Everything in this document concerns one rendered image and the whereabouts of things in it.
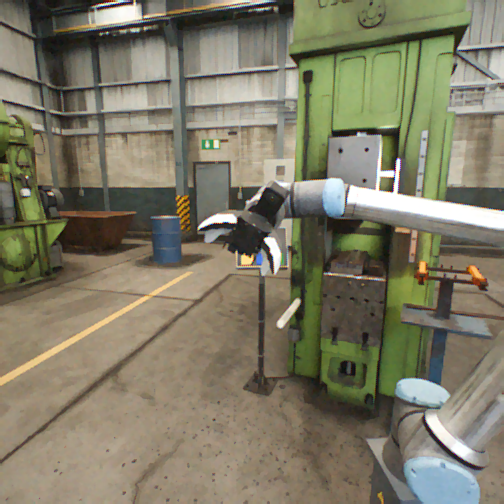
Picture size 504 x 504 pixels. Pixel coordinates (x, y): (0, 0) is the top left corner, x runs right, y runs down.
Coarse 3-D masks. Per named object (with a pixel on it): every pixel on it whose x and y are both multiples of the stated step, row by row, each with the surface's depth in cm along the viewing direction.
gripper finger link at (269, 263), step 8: (264, 240) 58; (272, 240) 59; (264, 248) 58; (272, 248) 57; (264, 256) 60; (272, 256) 55; (280, 256) 57; (264, 264) 59; (272, 264) 54; (264, 272) 59; (272, 272) 54
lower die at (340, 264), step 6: (342, 252) 238; (348, 252) 233; (360, 252) 232; (336, 258) 218; (342, 258) 214; (348, 258) 209; (336, 264) 206; (342, 264) 205; (348, 264) 203; (354, 264) 202; (360, 264) 200; (330, 270) 208; (336, 270) 207; (342, 270) 205; (348, 270) 204; (354, 270) 202; (360, 270) 201
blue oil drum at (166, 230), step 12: (156, 216) 639; (168, 216) 651; (156, 228) 603; (168, 228) 602; (180, 228) 629; (156, 240) 608; (168, 240) 606; (180, 240) 630; (156, 252) 614; (168, 252) 611; (180, 252) 632
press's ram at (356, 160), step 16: (336, 144) 193; (352, 144) 189; (368, 144) 186; (336, 160) 194; (352, 160) 191; (368, 160) 187; (336, 176) 196; (352, 176) 192; (368, 176) 189; (384, 176) 206
